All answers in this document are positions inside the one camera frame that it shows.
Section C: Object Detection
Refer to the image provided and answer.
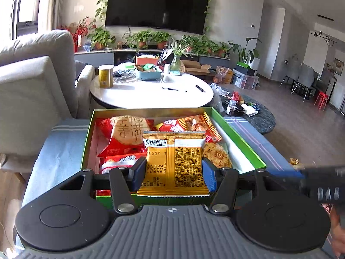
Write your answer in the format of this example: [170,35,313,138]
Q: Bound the grey sofa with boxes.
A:
[0,30,95,173]

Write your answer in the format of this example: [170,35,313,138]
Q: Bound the hanging vine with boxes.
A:
[94,0,119,27]
[203,0,212,33]

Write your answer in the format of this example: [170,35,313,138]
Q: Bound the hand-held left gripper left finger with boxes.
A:
[51,156,147,215]

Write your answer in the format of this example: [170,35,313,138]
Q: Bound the yellow can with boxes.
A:
[98,65,114,88]

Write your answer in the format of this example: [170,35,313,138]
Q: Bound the black wall lamp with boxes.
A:
[310,30,337,46]

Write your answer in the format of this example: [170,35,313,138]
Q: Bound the green and black box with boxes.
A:
[236,62,255,76]

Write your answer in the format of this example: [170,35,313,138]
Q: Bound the clear plastic bag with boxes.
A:
[210,83,225,112]

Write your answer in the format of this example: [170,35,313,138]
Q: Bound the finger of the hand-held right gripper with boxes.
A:
[295,167,311,188]

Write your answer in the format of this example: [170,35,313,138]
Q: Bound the framed wall picture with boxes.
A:
[333,58,345,76]

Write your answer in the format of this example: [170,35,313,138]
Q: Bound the red flower decoration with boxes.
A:
[58,16,96,53]

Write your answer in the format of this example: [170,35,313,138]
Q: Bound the beige curtain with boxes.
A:
[38,0,63,34]

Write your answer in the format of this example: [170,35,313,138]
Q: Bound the blue basket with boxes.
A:
[135,66,163,81]

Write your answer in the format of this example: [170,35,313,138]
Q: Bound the green cardboard box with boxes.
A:
[81,107,267,208]

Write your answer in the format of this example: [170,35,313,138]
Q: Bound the clear packet of golden crisps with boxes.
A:
[203,141,233,169]

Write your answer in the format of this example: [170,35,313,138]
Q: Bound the orange red box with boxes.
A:
[135,56,159,66]

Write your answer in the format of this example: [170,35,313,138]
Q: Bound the small red white packet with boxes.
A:
[156,119,184,133]

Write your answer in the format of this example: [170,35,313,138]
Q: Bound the large red snack packet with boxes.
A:
[96,115,155,157]

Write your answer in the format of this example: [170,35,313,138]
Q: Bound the large plant in white pot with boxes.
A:
[229,37,262,71]

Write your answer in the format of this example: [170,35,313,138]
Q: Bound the pile of clear wrappers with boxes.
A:
[113,69,139,83]

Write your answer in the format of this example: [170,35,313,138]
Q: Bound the person's right hand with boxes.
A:
[329,206,345,259]

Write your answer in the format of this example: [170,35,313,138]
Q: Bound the red and white snack packet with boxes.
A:
[98,152,147,175]

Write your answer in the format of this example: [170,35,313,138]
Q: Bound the white oval table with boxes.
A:
[90,73,215,110]

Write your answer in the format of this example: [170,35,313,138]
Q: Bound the clear storage bin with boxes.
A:
[232,69,259,90]

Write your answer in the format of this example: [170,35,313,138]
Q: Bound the red snack wrappers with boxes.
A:
[229,92,244,104]

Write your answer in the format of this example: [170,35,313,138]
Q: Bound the blue striped blanket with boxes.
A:
[16,116,306,249]

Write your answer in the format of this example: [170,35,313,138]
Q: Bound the black tray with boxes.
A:
[224,104,246,114]

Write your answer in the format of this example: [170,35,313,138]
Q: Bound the glass vase with plant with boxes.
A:
[167,39,190,72]

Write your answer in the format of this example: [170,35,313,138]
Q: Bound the orange snack packet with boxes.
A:
[137,131,210,197]

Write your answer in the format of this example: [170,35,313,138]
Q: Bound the dark marble coffee table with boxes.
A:
[213,93,277,135]

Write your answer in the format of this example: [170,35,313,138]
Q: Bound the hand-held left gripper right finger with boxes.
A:
[202,158,294,213]

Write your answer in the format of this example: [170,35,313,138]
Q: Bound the television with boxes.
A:
[105,0,211,35]

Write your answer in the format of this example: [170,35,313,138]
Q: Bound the grey sofa cushion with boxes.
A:
[75,61,95,108]

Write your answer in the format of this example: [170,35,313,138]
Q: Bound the grey dining chair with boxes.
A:
[280,61,302,87]
[292,63,321,101]

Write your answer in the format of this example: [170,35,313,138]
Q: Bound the potted green plant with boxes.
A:
[182,35,219,56]
[125,30,151,49]
[151,32,172,49]
[216,41,231,58]
[86,27,116,50]

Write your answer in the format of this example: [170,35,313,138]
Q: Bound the red yellow snack bag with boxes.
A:
[155,113,223,143]

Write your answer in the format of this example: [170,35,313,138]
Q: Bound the open cardboard box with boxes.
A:
[180,60,212,75]

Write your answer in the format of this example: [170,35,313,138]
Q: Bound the red stool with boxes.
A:
[314,91,329,110]

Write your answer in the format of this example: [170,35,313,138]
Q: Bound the dark window frame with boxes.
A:
[11,0,45,39]

